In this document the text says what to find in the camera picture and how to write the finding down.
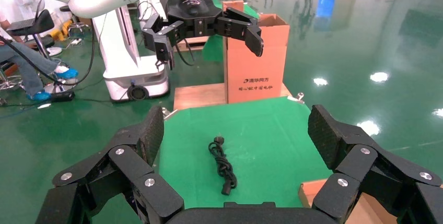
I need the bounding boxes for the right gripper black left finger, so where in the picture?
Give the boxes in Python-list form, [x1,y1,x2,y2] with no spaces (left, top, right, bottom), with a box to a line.
[34,105,185,224]

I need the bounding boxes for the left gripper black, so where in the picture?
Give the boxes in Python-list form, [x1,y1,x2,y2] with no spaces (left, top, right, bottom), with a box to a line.
[142,0,264,71]

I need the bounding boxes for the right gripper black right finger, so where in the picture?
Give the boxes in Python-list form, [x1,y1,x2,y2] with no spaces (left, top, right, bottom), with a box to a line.
[307,104,443,224]

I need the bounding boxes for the black power cable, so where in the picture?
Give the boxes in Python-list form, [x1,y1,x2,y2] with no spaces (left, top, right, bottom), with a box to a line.
[207,136,238,196]

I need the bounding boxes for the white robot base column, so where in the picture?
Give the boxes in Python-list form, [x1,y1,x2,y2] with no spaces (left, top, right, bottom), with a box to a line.
[91,0,170,103]

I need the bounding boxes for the flat open cardboard box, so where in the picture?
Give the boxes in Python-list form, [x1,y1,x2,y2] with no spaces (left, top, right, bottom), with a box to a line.
[298,178,399,224]

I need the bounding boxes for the tall printed cardboard box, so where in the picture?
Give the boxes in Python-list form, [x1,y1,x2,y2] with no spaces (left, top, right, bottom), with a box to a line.
[223,0,290,105]

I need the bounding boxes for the background wooden board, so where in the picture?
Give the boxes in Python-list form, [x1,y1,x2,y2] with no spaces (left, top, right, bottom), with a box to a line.
[174,36,210,53]

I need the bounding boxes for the metal binder clip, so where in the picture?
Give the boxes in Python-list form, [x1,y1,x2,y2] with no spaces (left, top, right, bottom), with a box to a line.
[161,107,179,121]
[287,92,305,105]

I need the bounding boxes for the black power strip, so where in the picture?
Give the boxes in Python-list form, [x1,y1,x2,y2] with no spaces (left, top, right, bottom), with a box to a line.
[52,91,75,103]

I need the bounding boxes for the green table cloth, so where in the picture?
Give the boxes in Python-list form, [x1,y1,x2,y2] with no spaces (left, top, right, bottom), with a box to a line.
[91,96,333,224]

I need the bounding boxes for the small black metal stool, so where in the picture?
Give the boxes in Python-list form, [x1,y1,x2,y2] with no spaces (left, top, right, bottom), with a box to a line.
[59,5,91,38]

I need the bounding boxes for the yellow floor object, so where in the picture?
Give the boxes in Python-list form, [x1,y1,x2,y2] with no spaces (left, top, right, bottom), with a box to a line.
[48,20,73,41]

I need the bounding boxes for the grey laptop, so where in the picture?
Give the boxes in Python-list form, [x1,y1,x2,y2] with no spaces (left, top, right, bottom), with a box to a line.
[7,0,45,31]

